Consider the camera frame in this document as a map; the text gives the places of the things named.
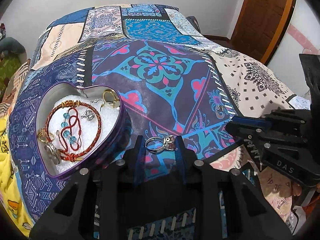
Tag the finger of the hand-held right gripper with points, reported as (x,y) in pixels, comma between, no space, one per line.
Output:
(247,123)
(282,143)

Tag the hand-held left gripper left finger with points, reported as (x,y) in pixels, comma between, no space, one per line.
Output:
(138,165)

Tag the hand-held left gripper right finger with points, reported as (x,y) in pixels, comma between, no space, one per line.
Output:
(181,165)

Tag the silver hook earring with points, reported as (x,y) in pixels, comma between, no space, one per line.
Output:
(89,115)

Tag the gold hoop earring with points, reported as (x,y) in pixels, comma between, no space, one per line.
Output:
(110,92)

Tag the purple heart-shaped tin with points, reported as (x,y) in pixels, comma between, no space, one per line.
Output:
(43,105)

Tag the small silver earring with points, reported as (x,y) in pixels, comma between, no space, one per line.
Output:
(220,108)

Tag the white printed paper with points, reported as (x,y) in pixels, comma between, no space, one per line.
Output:
(300,102)

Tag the white foam pad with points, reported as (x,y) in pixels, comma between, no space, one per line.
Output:
(107,116)

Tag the blue patchwork blanket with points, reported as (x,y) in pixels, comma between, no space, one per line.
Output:
(160,80)

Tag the white heart-print sliding door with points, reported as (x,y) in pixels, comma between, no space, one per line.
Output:
(295,40)

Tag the brown wooden door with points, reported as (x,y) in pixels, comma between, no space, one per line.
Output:
(265,17)

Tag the dark grey bag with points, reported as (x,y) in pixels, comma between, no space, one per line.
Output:
(195,23)

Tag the yellow blanket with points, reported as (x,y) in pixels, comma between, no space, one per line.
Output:
(10,170)

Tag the brown striped quilt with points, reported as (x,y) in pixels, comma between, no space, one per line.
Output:
(18,77)

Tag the green patterned cloth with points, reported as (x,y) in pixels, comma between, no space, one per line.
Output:
(7,77)

